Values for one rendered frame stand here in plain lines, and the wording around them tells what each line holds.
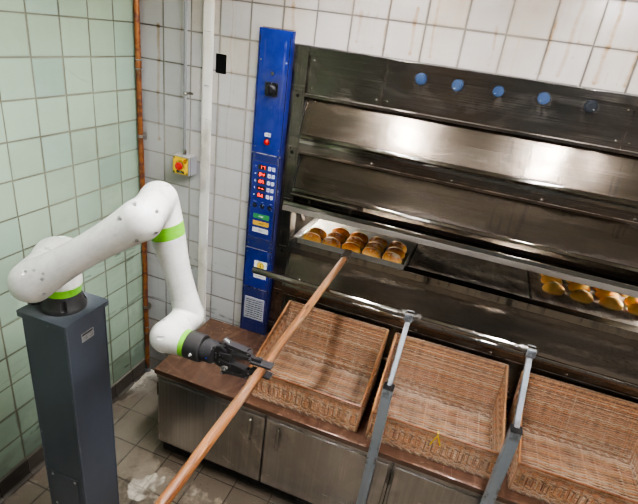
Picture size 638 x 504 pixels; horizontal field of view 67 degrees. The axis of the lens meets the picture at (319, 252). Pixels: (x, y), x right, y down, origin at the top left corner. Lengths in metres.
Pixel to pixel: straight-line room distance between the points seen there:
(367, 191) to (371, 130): 0.28
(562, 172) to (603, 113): 0.25
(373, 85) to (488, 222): 0.77
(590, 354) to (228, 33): 2.18
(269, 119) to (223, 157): 0.34
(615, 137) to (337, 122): 1.11
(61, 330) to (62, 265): 0.31
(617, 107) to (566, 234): 0.52
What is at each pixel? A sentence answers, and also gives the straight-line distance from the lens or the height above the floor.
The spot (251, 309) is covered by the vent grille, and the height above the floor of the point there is 0.72.
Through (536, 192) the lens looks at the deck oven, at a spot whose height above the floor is 1.68.
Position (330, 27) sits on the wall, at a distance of 2.24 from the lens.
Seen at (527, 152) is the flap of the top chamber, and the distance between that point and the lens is 2.17.
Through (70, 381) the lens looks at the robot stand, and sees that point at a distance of 1.94.
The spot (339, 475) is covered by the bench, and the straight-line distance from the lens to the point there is 2.42.
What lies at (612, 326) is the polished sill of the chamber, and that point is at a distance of 2.45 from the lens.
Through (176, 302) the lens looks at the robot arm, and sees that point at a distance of 1.71.
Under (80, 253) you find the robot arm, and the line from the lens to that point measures 1.52.
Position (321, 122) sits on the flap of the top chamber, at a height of 1.79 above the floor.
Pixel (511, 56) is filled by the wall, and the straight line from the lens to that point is 2.12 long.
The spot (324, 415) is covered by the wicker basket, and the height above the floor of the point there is 0.62.
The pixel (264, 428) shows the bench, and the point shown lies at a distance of 2.42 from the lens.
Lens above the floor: 2.18
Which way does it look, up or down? 25 degrees down
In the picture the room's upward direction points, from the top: 8 degrees clockwise
